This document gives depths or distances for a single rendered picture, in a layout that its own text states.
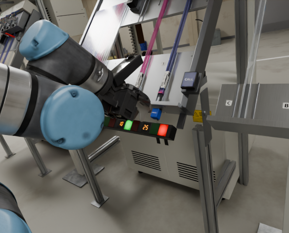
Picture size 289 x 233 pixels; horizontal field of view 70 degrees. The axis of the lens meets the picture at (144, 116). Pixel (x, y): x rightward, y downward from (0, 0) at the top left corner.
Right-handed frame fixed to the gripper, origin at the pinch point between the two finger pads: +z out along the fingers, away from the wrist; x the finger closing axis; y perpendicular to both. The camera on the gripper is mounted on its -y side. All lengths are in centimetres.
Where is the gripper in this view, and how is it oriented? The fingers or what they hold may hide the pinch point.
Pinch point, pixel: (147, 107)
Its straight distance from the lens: 61.4
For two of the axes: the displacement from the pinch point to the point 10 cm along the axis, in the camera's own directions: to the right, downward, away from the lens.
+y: -2.9, 9.3, -2.4
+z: 5.4, 3.7, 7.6
